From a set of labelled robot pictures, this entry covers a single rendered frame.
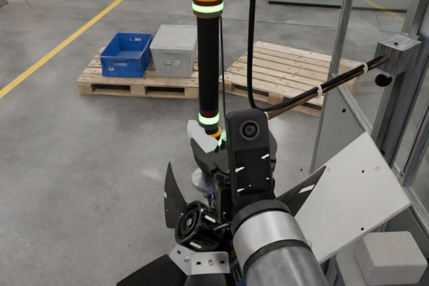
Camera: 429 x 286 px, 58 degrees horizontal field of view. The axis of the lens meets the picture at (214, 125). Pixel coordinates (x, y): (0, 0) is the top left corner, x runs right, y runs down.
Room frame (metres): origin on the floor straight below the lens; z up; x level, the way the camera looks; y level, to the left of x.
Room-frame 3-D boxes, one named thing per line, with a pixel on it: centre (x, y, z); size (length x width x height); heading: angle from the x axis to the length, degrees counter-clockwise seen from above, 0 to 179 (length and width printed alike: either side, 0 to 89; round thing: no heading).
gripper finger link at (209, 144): (0.43, 0.02, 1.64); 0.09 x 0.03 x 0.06; 35
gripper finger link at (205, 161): (0.39, 0.00, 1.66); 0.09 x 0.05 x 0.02; 35
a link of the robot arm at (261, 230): (0.26, -0.06, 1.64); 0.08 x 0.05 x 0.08; 103
